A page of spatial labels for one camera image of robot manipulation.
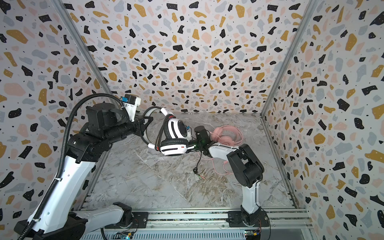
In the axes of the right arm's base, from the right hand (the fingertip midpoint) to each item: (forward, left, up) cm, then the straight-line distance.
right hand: (173, 145), depth 85 cm
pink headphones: (+13, -27, -7) cm, 30 cm away
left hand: (-4, +4, +29) cm, 29 cm away
